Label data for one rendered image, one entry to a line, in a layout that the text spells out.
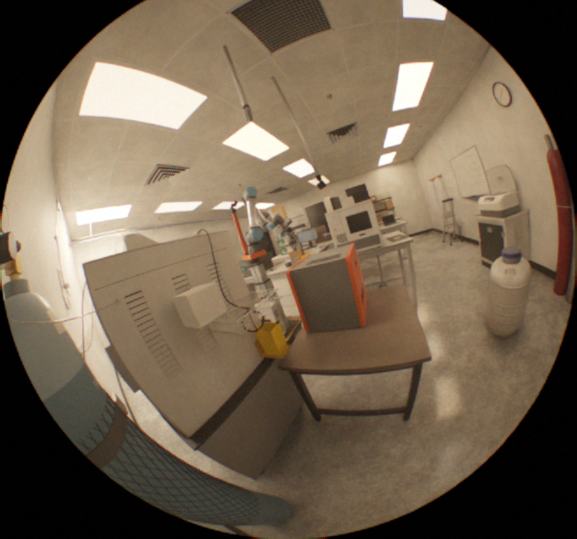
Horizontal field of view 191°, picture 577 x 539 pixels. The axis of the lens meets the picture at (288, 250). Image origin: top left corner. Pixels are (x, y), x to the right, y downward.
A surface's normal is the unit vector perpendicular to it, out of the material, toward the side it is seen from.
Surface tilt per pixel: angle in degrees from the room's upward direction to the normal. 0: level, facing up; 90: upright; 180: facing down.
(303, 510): 0
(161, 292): 90
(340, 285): 90
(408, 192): 90
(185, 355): 90
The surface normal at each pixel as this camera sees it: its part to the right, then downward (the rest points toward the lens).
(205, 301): 0.86, -0.24
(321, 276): -0.41, 0.21
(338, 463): -0.31, -0.95
